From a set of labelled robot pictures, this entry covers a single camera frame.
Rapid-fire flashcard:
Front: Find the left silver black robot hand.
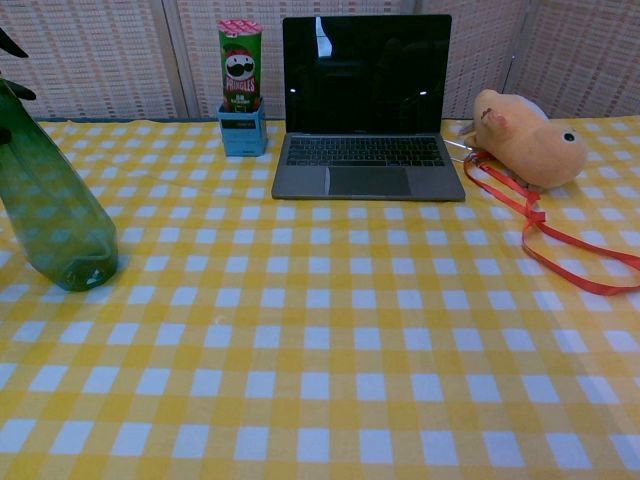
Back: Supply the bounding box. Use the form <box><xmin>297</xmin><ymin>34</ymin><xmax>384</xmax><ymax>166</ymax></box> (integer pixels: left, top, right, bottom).
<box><xmin>0</xmin><ymin>27</ymin><xmax>37</xmax><ymax>145</ymax></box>

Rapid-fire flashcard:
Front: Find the green translucent plastic bottle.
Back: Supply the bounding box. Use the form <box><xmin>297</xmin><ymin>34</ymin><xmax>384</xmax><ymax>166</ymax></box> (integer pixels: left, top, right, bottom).
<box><xmin>0</xmin><ymin>79</ymin><xmax>119</xmax><ymax>293</ymax></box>

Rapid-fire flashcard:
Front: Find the woven bamboo folding screen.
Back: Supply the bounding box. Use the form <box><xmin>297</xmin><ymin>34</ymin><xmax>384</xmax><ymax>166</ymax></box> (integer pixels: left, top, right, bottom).
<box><xmin>0</xmin><ymin>0</ymin><xmax>640</xmax><ymax>124</ymax></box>

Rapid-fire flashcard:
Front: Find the green Pringles can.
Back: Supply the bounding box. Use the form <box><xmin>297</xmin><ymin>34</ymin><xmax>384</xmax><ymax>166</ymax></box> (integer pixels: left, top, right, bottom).
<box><xmin>216</xmin><ymin>18</ymin><xmax>265</xmax><ymax>114</ymax></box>

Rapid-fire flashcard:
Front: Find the blue cardboard box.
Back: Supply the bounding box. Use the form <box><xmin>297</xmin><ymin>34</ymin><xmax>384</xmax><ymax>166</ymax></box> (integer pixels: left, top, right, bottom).
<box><xmin>216</xmin><ymin>97</ymin><xmax>269</xmax><ymax>158</ymax></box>

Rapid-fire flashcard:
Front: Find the grey laptop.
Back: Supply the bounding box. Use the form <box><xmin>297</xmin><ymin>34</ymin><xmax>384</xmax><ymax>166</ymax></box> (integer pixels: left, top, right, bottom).
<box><xmin>271</xmin><ymin>13</ymin><xmax>467</xmax><ymax>203</ymax></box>

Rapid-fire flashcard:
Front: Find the yellow white checked tablecloth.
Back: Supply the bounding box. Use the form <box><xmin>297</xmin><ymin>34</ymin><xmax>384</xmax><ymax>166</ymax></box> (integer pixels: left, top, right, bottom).
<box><xmin>0</xmin><ymin>115</ymin><xmax>640</xmax><ymax>480</ymax></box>

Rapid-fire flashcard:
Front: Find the yellow plush toy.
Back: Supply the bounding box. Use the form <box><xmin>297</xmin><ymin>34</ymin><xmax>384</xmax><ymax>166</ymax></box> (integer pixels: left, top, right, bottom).
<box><xmin>459</xmin><ymin>88</ymin><xmax>589</xmax><ymax>191</ymax></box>

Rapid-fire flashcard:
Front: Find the orange lanyard strap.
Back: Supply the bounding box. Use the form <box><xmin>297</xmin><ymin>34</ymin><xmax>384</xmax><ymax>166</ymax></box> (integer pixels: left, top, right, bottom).
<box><xmin>462</xmin><ymin>151</ymin><xmax>640</xmax><ymax>296</ymax></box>

